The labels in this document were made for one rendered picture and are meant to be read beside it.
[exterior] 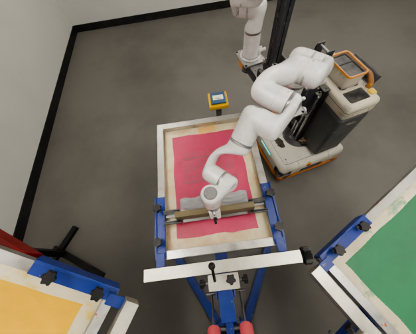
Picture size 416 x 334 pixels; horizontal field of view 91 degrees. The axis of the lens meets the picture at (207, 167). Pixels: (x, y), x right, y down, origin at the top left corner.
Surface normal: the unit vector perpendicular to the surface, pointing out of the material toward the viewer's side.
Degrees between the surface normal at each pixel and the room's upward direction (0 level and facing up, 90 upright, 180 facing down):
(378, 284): 0
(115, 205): 0
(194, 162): 0
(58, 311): 32
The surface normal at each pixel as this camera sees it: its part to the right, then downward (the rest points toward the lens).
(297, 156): -0.09, -0.43
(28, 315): 0.41, -0.18
